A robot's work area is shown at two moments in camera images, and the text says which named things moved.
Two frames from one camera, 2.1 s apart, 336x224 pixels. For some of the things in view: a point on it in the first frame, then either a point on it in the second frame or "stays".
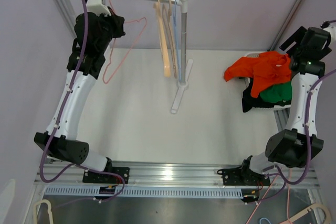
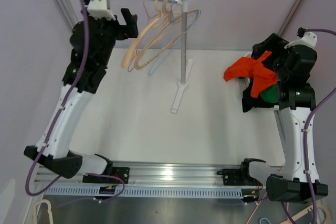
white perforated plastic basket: x=246 y=83 stays
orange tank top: x=266 y=70 stays
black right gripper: x=294 y=38 to x=274 y=44
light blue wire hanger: x=176 y=14 to x=198 y=11
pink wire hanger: x=113 y=50 to x=130 y=68
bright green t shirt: x=277 y=93 stays
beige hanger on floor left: x=49 y=211 stays
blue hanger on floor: x=260 y=221 stays
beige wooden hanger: x=168 y=25 to x=178 y=23
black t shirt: x=249 y=102 stays
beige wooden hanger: x=167 y=68 to x=160 y=16
